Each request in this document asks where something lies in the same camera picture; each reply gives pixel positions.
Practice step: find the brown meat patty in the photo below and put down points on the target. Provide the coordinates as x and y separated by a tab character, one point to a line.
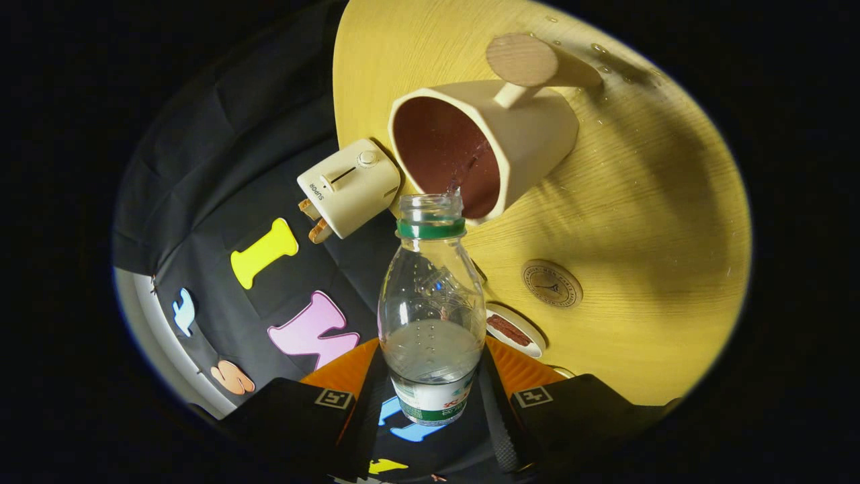
507	329

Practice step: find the clear plastic juice bottle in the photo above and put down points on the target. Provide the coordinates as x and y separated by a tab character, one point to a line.
430	363

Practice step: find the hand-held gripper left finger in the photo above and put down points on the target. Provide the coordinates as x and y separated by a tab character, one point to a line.
366	417

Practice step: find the black backdrop cloth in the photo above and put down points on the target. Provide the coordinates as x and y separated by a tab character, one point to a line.
222	134

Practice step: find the white round plate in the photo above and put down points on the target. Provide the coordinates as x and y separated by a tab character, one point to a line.
531	346

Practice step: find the white toaster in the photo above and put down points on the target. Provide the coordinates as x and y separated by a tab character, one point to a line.
353	188

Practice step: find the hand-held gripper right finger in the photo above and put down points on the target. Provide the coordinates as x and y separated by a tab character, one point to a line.
497	417

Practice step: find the toast bread slice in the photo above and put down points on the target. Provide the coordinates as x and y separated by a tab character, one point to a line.
320	232
309	210

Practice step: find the wooden table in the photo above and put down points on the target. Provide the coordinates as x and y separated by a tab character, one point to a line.
638	235

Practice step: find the round printed coaster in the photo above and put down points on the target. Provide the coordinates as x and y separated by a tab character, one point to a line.
551	284

